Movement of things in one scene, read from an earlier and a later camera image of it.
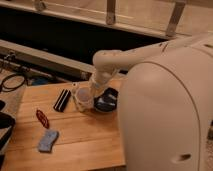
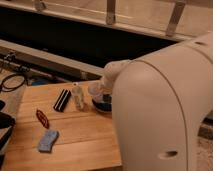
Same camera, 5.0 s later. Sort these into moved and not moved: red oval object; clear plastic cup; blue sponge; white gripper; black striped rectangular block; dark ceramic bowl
Moved: white gripper; clear plastic cup
Not moved: black striped rectangular block; dark ceramic bowl; red oval object; blue sponge
